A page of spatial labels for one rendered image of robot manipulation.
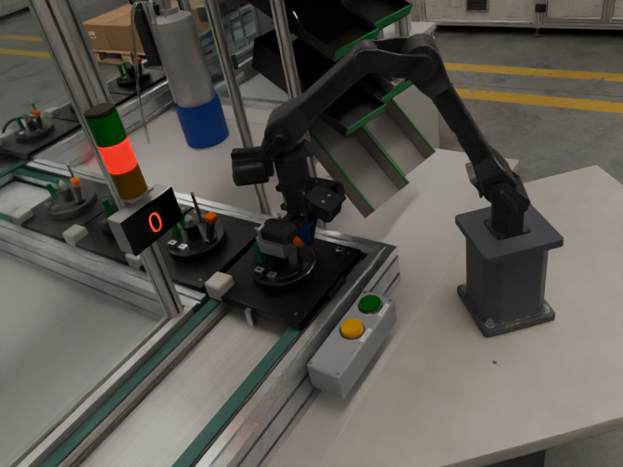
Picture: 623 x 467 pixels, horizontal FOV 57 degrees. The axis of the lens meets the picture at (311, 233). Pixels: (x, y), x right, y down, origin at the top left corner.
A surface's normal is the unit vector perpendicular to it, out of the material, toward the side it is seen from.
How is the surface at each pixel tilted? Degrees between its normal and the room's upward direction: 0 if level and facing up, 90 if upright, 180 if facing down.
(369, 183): 45
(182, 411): 0
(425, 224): 0
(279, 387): 0
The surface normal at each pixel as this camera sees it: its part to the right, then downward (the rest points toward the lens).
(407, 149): 0.39, -0.35
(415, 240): -0.17, -0.79
